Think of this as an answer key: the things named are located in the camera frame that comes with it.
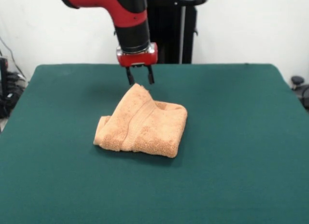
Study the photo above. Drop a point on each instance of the black equipment pile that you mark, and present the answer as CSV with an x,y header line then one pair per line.
x,y
9,105

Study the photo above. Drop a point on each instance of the dark green table cloth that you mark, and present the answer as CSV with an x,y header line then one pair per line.
x,y
217,166

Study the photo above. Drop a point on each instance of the grey office chair base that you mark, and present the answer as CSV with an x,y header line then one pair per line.
x,y
298,80

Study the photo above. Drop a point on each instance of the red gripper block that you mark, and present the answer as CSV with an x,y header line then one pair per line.
x,y
140,59

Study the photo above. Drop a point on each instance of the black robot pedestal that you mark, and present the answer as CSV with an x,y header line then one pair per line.
x,y
169,28

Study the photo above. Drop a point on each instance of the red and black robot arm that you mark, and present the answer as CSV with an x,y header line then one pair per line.
x,y
131,35

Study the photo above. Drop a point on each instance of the orange terry towel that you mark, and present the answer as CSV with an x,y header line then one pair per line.
x,y
144,127

